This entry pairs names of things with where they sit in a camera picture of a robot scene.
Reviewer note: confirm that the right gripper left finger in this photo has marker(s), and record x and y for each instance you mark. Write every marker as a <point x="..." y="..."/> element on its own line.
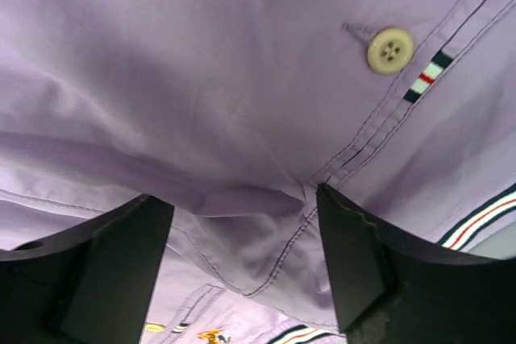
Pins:
<point x="91" y="283"/>

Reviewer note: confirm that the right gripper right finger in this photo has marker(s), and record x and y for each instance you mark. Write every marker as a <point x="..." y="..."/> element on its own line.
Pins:
<point x="390" y="286"/>

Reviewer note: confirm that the purple trousers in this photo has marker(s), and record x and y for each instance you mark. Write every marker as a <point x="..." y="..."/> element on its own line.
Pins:
<point x="234" y="111"/>

